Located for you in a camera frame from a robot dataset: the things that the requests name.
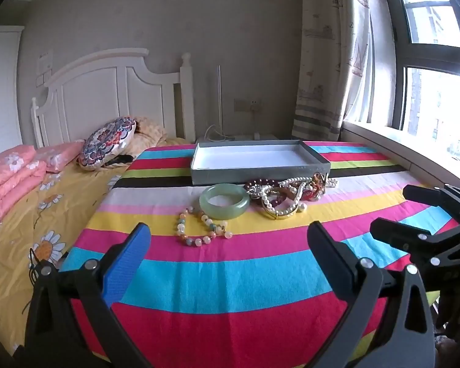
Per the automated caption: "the pink floral quilt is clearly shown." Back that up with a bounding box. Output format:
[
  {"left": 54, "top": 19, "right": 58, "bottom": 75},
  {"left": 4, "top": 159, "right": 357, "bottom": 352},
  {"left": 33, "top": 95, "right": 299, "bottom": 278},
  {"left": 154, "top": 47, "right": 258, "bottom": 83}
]
[{"left": 0, "top": 140, "right": 86, "bottom": 231}]

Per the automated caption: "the colourful striped cloth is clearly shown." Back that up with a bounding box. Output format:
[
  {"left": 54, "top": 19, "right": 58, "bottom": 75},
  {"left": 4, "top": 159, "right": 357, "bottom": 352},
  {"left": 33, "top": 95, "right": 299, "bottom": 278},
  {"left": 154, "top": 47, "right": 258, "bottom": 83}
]
[{"left": 59, "top": 141, "right": 460, "bottom": 368}]

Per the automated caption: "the printed beige curtain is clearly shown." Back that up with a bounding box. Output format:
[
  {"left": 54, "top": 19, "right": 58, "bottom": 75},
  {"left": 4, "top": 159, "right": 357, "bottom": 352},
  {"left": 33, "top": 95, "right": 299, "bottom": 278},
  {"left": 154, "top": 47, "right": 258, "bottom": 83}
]
[{"left": 293, "top": 0, "right": 371, "bottom": 142}]

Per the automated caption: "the paper sheet on wall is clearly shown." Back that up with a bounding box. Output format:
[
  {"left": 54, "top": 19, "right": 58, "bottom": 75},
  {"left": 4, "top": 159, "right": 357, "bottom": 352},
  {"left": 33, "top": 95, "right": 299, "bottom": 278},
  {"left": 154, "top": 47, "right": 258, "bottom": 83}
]
[{"left": 34, "top": 48, "right": 54, "bottom": 87}]

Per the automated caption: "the dark red bead bracelet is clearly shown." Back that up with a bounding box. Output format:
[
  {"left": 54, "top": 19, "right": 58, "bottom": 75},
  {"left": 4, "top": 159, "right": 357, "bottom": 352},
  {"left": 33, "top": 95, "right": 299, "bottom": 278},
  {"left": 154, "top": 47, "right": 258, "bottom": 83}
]
[{"left": 243, "top": 178, "right": 289, "bottom": 208}]

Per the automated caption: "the white wardrobe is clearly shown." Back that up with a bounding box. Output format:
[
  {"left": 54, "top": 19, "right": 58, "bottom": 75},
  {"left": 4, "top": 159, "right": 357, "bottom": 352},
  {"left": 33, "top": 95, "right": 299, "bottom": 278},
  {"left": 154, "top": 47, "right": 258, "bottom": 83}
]
[{"left": 0, "top": 26, "right": 25, "bottom": 155}]

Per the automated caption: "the white cable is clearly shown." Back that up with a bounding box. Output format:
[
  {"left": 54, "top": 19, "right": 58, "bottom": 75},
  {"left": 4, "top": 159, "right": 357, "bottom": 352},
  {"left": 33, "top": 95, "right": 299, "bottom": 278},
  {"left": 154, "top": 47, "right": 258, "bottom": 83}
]
[{"left": 205, "top": 124, "right": 235, "bottom": 141}]

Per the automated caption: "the white pearl necklace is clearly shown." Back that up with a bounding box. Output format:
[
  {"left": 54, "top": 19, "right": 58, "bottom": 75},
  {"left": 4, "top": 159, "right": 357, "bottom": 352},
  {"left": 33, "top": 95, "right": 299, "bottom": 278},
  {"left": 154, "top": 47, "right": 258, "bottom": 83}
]
[{"left": 261, "top": 175, "right": 339, "bottom": 216}]

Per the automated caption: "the multicolour stone bead bracelet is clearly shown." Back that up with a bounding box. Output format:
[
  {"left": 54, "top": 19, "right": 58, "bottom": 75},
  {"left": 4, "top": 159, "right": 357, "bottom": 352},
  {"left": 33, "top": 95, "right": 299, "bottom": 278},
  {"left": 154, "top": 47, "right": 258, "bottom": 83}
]
[{"left": 172, "top": 206, "right": 234, "bottom": 248}]

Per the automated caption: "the dark framed window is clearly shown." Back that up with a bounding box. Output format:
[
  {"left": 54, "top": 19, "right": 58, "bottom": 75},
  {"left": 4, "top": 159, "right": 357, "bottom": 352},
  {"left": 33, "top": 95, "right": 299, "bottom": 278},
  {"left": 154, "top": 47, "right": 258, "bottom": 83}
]
[{"left": 345, "top": 0, "right": 460, "bottom": 169}]

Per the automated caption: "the beige pillow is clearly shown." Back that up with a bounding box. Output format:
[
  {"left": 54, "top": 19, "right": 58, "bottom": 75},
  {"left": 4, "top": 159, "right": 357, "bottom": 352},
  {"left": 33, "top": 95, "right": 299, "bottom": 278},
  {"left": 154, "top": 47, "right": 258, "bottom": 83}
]
[{"left": 132, "top": 116, "right": 168, "bottom": 160}]

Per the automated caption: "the green jade bangle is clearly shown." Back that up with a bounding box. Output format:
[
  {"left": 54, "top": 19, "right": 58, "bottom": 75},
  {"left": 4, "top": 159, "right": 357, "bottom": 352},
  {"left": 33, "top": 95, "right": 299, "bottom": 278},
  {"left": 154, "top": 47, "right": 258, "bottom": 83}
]
[{"left": 198, "top": 184, "right": 251, "bottom": 220}]

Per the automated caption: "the round patterned cushion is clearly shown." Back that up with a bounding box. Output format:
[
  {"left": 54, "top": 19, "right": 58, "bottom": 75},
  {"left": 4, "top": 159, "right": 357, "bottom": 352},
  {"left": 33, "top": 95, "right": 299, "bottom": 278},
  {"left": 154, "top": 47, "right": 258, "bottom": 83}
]
[{"left": 78, "top": 118, "right": 137, "bottom": 171}]

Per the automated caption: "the white window sill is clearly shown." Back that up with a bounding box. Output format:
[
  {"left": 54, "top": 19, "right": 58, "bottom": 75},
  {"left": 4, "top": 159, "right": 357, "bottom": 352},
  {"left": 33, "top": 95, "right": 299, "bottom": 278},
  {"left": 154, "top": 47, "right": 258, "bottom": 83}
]
[{"left": 341, "top": 121, "right": 460, "bottom": 193}]

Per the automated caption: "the gold bangle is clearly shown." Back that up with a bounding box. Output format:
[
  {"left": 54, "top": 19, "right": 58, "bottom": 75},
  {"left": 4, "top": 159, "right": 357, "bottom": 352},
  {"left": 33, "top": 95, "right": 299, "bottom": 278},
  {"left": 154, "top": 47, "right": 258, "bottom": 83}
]
[{"left": 266, "top": 202, "right": 300, "bottom": 221}]

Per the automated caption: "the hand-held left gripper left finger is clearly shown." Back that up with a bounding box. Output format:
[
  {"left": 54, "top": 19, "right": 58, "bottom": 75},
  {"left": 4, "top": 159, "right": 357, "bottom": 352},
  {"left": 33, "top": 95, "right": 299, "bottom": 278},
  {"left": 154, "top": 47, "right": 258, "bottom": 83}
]
[{"left": 23, "top": 222, "right": 154, "bottom": 368}]

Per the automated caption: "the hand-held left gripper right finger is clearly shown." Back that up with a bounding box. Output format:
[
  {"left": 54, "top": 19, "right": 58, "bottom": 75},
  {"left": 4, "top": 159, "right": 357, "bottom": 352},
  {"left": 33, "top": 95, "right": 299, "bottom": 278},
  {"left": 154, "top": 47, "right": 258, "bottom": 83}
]
[{"left": 307, "top": 220, "right": 436, "bottom": 368}]

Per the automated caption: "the white bed headboard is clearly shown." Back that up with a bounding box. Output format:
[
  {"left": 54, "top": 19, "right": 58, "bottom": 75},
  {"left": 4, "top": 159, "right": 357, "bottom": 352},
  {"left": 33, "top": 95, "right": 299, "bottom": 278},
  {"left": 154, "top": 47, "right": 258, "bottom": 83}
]
[{"left": 31, "top": 48, "right": 196, "bottom": 149}]

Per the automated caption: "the grey jewelry box tray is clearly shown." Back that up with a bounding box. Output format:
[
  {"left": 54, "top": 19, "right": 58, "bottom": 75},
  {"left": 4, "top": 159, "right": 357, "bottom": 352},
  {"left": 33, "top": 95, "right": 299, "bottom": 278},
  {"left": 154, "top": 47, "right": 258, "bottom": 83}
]
[{"left": 190, "top": 140, "right": 331, "bottom": 186}]

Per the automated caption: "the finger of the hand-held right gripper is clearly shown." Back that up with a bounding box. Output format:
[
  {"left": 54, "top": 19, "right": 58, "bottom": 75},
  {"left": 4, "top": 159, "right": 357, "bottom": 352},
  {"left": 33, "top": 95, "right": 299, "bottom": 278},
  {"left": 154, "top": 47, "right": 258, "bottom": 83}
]
[
  {"left": 402, "top": 184, "right": 460, "bottom": 224},
  {"left": 370, "top": 218, "right": 460, "bottom": 277}
]

